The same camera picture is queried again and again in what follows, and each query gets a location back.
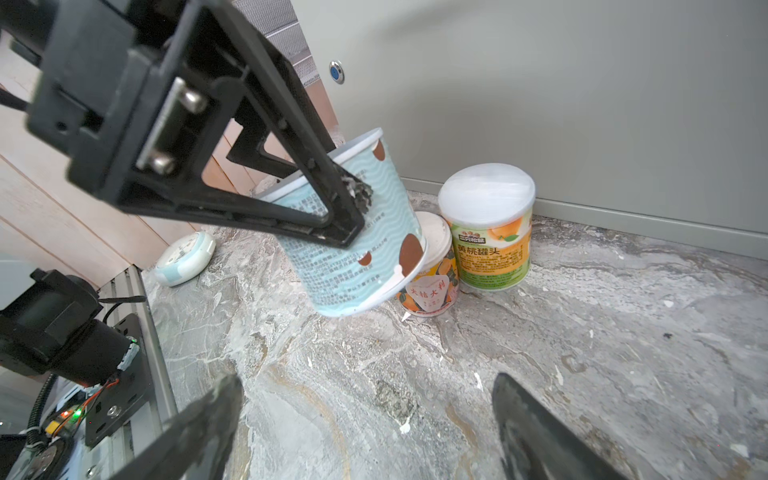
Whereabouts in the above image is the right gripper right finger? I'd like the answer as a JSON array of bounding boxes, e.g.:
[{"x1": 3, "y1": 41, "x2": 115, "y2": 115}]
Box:
[{"x1": 491, "y1": 373, "x2": 624, "y2": 479}]

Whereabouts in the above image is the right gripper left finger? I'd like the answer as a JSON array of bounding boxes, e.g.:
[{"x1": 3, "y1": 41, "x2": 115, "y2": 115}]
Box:
[{"x1": 113, "y1": 375, "x2": 244, "y2": 480}]

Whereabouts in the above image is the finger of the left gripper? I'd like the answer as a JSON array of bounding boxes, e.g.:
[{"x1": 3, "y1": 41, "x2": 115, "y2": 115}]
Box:
[{"x1": 116, "y1": 77, "x2": 366, "y2": 247}]

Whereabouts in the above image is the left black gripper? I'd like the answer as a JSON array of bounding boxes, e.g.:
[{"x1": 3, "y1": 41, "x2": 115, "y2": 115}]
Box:
[{"x1": 1, "y1": 1, "x2": 336, "y2": 207}]

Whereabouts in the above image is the blue label can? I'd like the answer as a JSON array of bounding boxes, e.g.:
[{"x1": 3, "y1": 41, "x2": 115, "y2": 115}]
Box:
[{"x1": 277, "y1": 128, "x2": 428, "y2": 317}]

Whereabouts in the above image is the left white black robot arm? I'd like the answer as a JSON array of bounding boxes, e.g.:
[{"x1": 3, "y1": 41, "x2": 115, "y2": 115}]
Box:
[{"x1": 1, "y1": 1, "x2": 372, "y2": 479}]

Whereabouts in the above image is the grey metal cabinet counter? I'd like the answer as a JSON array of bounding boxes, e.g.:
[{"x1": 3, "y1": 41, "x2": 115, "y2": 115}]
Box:
[{"x1": 294, "y1": 1, "x2": 767, "y2": 258}]

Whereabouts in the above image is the small orange can white lid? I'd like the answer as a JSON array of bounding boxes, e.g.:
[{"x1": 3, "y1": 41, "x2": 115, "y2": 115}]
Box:
[{"x1": 396, "y1": 211, "x2": 459, "y2": 317}]

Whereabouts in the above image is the white wire mesh shelf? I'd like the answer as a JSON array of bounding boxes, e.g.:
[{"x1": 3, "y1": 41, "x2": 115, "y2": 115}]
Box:
[{"x1": 233, "y1": 0, "x2": 320, "y2": 87}]

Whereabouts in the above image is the aluminium front rail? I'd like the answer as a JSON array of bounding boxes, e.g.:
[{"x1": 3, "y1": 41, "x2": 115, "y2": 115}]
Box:
[{"x1": 0, "y1": 263, "x2": 181, "y2": 480}]

